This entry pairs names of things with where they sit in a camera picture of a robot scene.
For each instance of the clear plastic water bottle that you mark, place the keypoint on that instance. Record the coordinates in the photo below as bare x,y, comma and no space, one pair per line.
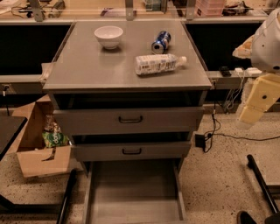
158,63

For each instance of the grey drawer cabinet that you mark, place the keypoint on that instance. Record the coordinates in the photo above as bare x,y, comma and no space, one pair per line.
87,76

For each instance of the grey middle drawer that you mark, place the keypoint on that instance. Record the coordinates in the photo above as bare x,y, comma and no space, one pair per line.
130,151

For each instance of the grey top drawer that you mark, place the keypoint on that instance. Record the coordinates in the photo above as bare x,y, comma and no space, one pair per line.
128,120

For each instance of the grey open bottom drawer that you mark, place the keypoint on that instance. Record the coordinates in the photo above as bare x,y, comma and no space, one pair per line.
134,192

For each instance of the black power adapter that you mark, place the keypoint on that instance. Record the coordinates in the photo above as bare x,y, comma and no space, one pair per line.
200,141

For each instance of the blue soda can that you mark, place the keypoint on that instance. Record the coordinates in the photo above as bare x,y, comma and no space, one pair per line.
161,43

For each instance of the white ceramic bowl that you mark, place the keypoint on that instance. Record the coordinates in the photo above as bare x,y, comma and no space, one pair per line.
109,36

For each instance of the green snack bag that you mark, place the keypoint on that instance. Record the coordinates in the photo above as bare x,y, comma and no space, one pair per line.
54,139

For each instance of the brown cardboard box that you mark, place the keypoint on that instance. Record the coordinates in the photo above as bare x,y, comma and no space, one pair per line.
36,157

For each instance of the white power strip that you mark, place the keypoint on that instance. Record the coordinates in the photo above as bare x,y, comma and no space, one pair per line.
253,71

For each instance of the black chair base leg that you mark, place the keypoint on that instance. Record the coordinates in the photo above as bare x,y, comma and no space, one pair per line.
265,188

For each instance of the pink plastic crate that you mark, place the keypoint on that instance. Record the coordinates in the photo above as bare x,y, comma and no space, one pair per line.
209,8

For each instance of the black small table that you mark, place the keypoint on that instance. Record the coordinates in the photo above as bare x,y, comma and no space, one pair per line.
10,127

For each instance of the black metal stand leg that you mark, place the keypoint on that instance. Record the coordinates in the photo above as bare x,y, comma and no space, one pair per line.
7,207

